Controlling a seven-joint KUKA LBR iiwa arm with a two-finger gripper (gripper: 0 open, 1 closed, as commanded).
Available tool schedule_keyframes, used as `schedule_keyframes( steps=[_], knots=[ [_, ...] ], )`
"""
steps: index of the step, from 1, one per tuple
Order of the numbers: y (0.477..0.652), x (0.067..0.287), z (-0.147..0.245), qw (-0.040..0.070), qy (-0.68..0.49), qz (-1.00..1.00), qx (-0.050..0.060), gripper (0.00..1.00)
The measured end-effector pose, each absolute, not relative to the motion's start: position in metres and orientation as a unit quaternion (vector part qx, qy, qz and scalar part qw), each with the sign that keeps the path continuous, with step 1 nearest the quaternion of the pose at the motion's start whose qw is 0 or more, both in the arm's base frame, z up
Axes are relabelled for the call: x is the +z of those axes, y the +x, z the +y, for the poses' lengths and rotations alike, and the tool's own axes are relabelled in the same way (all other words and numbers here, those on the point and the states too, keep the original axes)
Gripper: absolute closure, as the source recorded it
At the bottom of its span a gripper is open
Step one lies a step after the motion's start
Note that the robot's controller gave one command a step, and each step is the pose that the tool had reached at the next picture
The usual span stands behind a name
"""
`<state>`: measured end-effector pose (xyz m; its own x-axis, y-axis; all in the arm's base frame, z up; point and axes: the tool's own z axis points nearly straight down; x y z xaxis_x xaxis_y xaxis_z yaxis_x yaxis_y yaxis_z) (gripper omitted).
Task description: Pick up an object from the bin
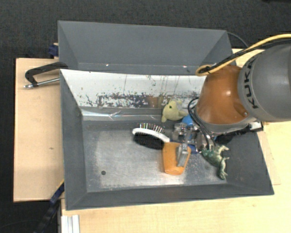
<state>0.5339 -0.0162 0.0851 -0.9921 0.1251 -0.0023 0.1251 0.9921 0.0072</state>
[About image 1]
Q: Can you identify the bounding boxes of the yellow-green plush toy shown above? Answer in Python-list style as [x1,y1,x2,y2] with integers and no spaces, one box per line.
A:
[161,100,189,123]

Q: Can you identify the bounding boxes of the black cylinder on white bracket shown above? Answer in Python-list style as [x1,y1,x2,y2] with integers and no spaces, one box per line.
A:
[230,121,264,136]

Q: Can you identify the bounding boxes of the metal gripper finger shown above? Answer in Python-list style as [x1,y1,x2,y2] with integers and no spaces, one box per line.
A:
[176,146,183,167]
[180,143,189,167]

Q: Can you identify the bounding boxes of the orange oblong sponge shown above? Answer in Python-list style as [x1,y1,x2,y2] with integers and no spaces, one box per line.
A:
[162,142,192,176]

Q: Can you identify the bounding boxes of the blue round object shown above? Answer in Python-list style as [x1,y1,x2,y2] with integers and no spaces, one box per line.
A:
[181,115,195,128]

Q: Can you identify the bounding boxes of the white hairbrush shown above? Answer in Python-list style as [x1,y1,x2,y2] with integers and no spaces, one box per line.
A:
[131,122,171,143]

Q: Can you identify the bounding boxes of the grey metal bin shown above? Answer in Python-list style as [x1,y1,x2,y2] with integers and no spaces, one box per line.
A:
[57,20,275,211]

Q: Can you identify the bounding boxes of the green toy dinosaur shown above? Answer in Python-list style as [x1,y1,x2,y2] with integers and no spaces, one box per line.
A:
[199,144,230,181]

